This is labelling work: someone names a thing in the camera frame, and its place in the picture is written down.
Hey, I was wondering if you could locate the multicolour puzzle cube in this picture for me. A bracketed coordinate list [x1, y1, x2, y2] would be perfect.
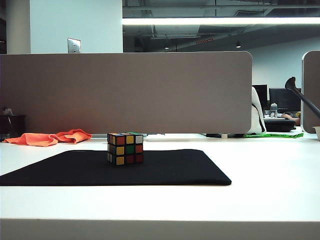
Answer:
[106, 132, 144, 167]

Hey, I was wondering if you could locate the black mouse pad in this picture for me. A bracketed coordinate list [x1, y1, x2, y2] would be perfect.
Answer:
[0, 149, 233, 187]

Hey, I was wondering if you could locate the gray desk divider panel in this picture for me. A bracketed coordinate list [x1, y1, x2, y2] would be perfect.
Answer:
[0, 51, 253, 135]

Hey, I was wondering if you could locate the small black monitor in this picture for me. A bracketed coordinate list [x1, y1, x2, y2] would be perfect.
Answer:
[252, 84, 268, 111]

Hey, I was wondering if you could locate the long ceiling light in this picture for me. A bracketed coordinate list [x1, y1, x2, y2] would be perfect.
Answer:
[122, 16, 320, 26]

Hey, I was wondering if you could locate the green tape strip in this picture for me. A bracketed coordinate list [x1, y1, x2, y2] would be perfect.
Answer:
[243, 132, 304, 140]

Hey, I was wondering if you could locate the orange cloth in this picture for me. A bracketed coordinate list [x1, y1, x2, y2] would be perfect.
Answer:
[2, 128, 93, 148]

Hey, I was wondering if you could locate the wide black monitor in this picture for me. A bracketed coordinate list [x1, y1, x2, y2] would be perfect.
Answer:
[268, 87, 302, 114]

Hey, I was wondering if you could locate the person in navy shirt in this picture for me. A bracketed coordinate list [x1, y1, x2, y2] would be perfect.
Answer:
[281, 113, 301, 125]

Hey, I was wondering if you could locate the white bag with black strap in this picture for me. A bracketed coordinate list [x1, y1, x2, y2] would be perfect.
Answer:
[251, 87, 267, 134]

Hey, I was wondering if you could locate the metal wall outlet plate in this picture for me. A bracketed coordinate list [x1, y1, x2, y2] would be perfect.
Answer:
[67, 37, 82, 54]

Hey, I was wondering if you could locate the brown divider with grey frame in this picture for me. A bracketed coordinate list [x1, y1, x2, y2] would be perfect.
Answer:
[301, 50, 320, 135]

